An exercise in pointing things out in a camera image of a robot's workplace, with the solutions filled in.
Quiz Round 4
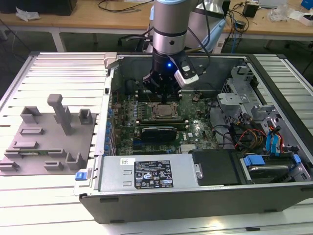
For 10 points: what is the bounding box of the silver CPU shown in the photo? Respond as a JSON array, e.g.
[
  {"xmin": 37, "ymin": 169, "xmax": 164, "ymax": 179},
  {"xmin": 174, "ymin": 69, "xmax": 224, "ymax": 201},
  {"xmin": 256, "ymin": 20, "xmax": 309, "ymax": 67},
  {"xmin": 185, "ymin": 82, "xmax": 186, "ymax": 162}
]
[{"xmin": 156, "ymin": 104, "xmax": 173, "ymax": 118}]

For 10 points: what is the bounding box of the black RAM slot bank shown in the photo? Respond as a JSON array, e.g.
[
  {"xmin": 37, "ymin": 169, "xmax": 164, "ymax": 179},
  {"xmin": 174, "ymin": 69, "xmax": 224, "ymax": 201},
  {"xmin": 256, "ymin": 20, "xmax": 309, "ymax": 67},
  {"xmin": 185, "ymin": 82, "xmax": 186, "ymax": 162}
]
[
  {"xmin": 134, "ymin": 88, "xmax": 183, "ymax": 102},
  {"xmin": 135, "ymin": 118, "xmax": 190, "ymax": 131}
]

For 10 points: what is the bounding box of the green motherboard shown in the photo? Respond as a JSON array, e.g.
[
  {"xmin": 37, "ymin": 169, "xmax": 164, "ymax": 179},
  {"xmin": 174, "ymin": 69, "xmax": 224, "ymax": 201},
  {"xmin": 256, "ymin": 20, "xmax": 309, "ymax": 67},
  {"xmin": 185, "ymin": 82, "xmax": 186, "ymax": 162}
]
[{"xmin": 109, "ymin": 89, "xmax": 220, "ymax": 157}]

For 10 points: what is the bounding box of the black office chair base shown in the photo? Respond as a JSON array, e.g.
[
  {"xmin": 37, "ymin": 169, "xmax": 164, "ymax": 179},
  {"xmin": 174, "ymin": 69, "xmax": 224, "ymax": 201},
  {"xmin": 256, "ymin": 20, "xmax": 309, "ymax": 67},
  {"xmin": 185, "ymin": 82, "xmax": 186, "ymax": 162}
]
[{"xmin": 118, "ymin": 34, "xmax": 155, "ymax": 52}]

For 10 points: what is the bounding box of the black graphics card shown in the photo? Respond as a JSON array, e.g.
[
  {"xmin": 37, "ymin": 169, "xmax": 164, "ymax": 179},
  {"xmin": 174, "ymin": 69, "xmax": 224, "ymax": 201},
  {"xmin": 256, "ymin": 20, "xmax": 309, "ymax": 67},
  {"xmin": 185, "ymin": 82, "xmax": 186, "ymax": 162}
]
[{"xmin": 140, "ymin": 126, "xmax": 178, "ymax": 143}]

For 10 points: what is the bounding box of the grey metal disk bay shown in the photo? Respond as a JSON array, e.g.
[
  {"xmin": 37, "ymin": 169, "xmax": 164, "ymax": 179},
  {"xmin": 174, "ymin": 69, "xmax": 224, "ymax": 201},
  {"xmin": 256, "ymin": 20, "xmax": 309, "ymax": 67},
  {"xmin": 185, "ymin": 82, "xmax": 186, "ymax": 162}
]
[{"xmin": 216, "ymin": 64, "xmax": 286, "ymax": 138}]

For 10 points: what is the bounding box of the silver chipset heatsink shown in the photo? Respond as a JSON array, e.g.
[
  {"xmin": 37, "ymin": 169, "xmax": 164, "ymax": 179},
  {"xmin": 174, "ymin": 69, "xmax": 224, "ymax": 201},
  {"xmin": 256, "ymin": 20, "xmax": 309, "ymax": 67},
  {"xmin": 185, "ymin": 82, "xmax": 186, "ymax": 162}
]
[{"xmin": 180, "ymin": 143, "xmax": 198, "ymax": 154}]

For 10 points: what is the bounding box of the grey power supply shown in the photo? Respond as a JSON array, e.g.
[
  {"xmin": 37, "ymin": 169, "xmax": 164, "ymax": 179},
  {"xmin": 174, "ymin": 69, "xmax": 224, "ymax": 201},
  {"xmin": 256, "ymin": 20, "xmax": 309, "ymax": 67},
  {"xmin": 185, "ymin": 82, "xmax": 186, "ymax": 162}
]
[{"xmin": 97, "ymin": 154, "xmax": 199, "ymax": 193}]

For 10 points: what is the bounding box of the black drive bay cover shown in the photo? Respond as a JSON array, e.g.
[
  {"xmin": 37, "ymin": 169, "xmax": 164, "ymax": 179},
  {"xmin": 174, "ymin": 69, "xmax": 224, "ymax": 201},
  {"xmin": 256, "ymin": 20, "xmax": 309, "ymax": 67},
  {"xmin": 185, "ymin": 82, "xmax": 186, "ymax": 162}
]
[{"xmin": 190, "ymin": 148, "xmax": 245, "ymax": 187}]

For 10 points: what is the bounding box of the black power adapter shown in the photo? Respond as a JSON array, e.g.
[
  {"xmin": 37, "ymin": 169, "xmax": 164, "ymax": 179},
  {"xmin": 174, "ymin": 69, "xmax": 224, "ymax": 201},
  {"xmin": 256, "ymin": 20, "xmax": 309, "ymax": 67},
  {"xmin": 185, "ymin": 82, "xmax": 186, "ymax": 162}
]
[{"xmin": 242, "ymin": 2, "xmax": 259, "ymax": 18}]

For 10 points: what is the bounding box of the hard disk in blue carrier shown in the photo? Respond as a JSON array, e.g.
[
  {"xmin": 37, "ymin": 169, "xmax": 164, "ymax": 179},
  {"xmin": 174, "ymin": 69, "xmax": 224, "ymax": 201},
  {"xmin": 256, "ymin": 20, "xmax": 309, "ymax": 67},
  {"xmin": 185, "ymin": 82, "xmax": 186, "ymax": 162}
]
[{"xmin": 241, "ymin": 153, "xmax": 308, "ymax": 185}]

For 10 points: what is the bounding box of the grey parts rack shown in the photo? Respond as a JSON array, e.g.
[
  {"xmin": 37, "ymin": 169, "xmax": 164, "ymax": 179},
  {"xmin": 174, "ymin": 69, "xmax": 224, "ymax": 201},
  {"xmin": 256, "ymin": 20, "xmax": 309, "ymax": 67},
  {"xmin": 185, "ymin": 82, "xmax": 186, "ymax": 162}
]
[{"xmin": 0, "ymin": 94, "xmax": 99, "ymax": 177}]

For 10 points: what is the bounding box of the flat silver box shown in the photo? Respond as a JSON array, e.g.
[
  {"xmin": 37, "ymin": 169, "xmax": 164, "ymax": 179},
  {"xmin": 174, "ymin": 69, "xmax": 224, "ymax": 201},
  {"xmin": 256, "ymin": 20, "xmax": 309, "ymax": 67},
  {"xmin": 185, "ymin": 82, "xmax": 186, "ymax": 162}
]
[{"xmin": 258, "ymin": 0, "xmax": 288, "ymax": 8}]

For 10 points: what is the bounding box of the black grey PC case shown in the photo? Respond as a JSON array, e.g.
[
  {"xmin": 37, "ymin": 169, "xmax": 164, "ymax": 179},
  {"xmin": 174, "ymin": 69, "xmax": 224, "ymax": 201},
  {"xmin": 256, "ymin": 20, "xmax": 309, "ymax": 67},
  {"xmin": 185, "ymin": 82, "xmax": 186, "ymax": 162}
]
[{"xmin": 73, "ymin": 52, "xmax": 313, "ymax": 225}]

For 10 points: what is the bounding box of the clear plastic bag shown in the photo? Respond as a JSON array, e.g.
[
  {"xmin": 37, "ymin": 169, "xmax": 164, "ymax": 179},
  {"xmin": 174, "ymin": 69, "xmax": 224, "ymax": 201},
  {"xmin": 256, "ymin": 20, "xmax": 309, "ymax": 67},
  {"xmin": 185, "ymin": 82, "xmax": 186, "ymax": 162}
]
[{"xmin": 268, "ymin": 4, "xmax": 293, "ymax": 22}]

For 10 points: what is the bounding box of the black computer box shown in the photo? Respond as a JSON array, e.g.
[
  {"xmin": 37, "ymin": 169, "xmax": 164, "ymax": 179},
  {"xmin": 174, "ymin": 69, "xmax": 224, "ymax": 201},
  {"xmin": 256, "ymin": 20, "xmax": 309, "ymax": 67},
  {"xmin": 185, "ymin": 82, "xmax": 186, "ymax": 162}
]
[{"xmin": 0, "ymin": 0, "xmax": 78, "ymax": 16}]

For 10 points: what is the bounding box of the open white box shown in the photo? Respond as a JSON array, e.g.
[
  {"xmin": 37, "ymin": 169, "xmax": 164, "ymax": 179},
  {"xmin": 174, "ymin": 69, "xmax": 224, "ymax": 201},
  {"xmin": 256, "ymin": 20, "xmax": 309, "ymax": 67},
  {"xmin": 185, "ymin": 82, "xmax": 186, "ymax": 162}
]
[{"xmin": 288, "ymin": 9, "xmax": 313, "ymax": 26}]

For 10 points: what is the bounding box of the crumpled white plastic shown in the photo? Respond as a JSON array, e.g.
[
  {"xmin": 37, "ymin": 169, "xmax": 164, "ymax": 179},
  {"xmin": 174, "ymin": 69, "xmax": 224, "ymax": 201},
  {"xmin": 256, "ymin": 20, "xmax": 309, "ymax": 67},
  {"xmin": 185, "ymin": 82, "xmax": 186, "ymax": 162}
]
[{"xmin": 15, "ymin": 6, "xmax": 41, "ymax": 22}]

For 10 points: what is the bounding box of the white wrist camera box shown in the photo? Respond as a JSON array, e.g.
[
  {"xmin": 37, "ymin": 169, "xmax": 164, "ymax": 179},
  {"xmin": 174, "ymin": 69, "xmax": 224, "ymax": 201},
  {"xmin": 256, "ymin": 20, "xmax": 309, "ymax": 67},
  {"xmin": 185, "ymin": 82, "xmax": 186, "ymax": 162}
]
[{"xmin": 171, "ymin": 55, "xmax": 199, "ymax": 87}]

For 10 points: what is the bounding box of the black camera cable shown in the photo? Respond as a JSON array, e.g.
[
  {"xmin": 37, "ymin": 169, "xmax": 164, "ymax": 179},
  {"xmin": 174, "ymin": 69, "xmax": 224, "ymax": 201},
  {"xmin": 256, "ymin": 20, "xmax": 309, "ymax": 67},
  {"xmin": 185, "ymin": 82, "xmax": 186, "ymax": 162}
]
[{"xmin": 187, "ymin": 0, "xmax": 213, "ymax": 75}]

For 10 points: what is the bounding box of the blue network cable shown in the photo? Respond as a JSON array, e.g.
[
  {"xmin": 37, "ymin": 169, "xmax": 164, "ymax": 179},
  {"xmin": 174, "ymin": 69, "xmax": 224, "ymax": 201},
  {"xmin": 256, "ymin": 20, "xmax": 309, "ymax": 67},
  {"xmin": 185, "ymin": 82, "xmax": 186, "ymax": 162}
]
[{"xmin": 230, "ymin": 29, "xmax": 240, "ymax": 53}]

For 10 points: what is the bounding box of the wooden desk white frame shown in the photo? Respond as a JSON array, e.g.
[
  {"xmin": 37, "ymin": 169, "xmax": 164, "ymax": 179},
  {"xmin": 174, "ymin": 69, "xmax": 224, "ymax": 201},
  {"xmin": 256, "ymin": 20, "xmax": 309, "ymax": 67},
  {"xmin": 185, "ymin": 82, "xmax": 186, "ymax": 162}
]
[{"xmin": 0, "ymin": 0, "xmax": 313, "ymax": 53}]

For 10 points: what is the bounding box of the red yellow wire bundle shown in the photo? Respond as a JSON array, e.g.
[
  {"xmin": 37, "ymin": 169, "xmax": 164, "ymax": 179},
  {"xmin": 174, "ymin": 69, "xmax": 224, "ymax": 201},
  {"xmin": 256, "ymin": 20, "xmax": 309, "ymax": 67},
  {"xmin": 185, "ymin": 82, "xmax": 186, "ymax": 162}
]
[{"xmin": 233, "ymin": 127, "xmax": 268, "ymax": 150}]

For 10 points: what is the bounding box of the blue flat wire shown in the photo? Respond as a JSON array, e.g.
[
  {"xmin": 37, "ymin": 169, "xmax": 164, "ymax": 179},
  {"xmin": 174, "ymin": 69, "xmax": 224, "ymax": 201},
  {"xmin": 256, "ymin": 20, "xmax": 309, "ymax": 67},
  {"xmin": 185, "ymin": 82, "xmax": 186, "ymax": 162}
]
[{"xmin": 265, "ymin": 125, "xmax": 286, "ymax": 157}]

